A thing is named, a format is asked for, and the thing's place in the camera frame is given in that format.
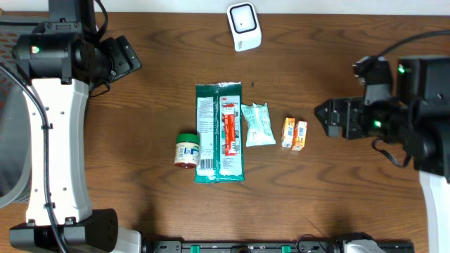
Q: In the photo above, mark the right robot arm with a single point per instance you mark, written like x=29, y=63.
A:
x=411, y=109

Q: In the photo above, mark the green 3M adhesive package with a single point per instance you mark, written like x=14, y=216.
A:
x=219, y=125

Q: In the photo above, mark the grey plastic mesh basket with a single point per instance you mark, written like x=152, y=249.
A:
x=15, y=124

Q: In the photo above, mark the orange tissue pack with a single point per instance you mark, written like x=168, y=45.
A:
x=299, y=136
x=287, y=132

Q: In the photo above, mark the white barcode scanner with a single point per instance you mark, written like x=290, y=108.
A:
x=244, y=26

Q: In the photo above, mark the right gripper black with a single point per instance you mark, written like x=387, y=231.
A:
x=354, y=107

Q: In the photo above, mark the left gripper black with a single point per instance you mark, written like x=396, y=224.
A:
x=128, y=61

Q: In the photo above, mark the green-lidded small jar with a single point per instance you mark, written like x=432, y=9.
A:
x=187, y=155

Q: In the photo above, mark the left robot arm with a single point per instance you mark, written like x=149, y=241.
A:
x=59, y=66

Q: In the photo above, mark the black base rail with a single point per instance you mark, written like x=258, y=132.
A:
x=307, y=243

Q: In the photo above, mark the mint green wipes pack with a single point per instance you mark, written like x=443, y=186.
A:
x=259, y=131

